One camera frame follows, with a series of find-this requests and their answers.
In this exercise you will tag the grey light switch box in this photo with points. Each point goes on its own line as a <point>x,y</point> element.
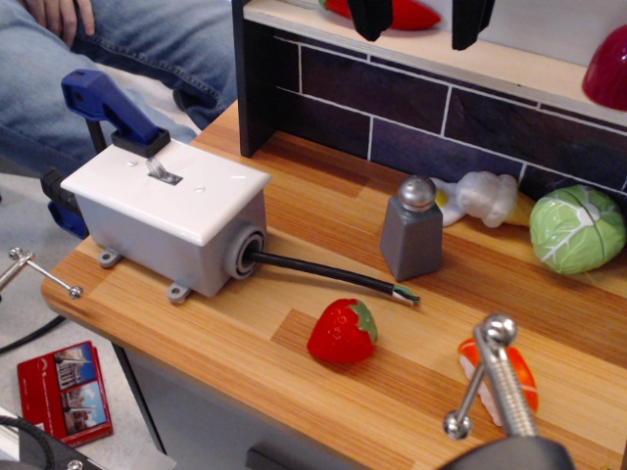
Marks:
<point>195,233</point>

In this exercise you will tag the metal clamp screw right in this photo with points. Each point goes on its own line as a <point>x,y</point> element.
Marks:
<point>492,337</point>

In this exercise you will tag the red toy chili pepper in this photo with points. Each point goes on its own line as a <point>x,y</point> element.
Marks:
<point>407,14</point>

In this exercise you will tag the yellow toy piece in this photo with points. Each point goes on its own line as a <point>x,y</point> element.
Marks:
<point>520,213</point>

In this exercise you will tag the red toy strawberry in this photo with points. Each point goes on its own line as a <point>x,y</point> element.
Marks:
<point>345,332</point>

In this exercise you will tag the blue bar clamp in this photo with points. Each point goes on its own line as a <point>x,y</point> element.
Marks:
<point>94,96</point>

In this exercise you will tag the toy fried egg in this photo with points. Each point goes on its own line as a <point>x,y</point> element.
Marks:
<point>447,201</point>

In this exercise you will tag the metal clamp screw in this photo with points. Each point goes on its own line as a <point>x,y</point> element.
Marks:
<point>492,337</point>
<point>21,260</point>

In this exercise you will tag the dark red toy onion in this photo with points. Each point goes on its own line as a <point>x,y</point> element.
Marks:
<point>605,79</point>

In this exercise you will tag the person's hand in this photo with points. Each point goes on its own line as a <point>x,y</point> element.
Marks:
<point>63,17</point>

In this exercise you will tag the red printed box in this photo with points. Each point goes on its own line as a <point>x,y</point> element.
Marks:
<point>63,394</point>

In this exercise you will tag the green toy cabbage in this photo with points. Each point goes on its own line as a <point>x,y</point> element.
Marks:
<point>577,229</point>

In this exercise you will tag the white toy garlic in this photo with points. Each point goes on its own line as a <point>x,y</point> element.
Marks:
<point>489,197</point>

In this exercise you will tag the orange salmon sushi toy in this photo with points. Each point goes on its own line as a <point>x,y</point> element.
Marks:
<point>469,359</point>

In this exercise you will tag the wooden toy kitchen shelf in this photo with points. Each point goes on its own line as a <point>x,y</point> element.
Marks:
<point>411,103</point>

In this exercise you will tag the metal clamp screw left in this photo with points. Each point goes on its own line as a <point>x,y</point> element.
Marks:
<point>21,260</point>

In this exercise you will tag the grey salt shaker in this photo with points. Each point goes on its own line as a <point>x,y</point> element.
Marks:
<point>412,235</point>

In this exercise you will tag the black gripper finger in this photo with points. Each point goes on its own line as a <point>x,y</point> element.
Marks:
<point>470,18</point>
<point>371,17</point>

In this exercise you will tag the clear light switch toggle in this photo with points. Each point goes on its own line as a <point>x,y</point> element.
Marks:
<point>158,171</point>

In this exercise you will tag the grey cabinet with handle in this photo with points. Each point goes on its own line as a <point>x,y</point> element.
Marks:
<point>200,429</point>

